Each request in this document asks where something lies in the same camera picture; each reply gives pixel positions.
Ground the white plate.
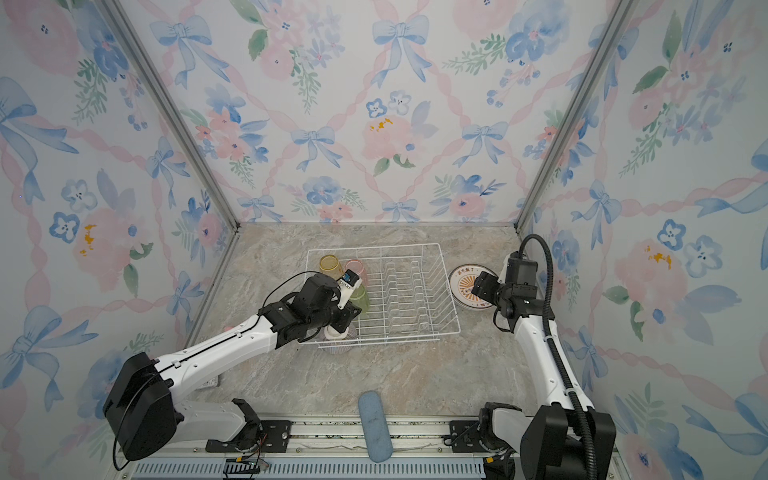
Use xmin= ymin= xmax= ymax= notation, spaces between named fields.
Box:
xmin=449 ymin=264 xmax=493 ymax=310

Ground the green translucent plastic cup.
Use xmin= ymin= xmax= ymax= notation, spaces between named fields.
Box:
xmin=349 ymin=284 xmax=371 ymax=316

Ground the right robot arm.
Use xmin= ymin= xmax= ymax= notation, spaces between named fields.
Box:
xmin=472 ymin=252 xmax=616 ymax=479

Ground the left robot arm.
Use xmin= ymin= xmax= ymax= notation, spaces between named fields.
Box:
xmin=102 ymin=271 xmax=363 ymax=463

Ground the white ribbed bowl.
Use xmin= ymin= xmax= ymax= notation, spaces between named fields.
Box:
xmin=323 ymin=326 xmax=355 ymax=354

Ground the pink translucent plastic cup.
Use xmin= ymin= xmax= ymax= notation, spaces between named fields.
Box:
xmin=344 ymin=259 xmax=369 ymax=286

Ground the yellow translucent plastic cup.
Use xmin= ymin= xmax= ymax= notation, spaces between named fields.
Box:
xmin=319 ymin=254 xmax=344 ymax=280

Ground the blue oval sponge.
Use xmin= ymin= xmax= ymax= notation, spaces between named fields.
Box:
xmin=358 ymin=391 xmax=394 ymax=463

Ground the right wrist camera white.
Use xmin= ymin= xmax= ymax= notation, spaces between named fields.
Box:
xmin=499 ymin=254 xmax=512 ymax=284

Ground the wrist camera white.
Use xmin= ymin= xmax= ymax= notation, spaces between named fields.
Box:
xmin=337 ymin=269 xmax=362 ymax=310
xmin=499 ymin=254 xmax=512 ymax=284

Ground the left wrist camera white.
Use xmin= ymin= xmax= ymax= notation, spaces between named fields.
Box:
xmin=337 ymin=269 xmax=362 ymax=310

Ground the white wire dish rack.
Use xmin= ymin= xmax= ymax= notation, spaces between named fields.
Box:
xmin=305 ymin=243 xmax=461 ymax=350

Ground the aluminium front rail frame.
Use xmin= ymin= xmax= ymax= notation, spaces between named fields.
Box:
xmin=110 ymin=413 xmax=631 ymax=480

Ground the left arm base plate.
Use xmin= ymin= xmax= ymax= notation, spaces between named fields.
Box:
xmin=205 ymin=420 xmax=293 ymax=454

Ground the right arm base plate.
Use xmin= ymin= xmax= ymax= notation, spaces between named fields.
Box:
xmin=443 ymin=420 xmax=496 ymax=453

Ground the right aluminium corner post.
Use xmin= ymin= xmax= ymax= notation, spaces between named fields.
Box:
xmin=514 ymin=0 xmax=636 ymax=235

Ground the aluminium corner post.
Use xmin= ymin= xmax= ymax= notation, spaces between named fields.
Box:
xmin=95 ymin=0 xmax=240 ymax=231
xmin=514 ymin=0 xmax=636 ymax=235

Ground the left aluminium corner post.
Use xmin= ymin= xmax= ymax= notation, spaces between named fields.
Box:
xmin=95 ymin=0 xmax=240 ymax=231

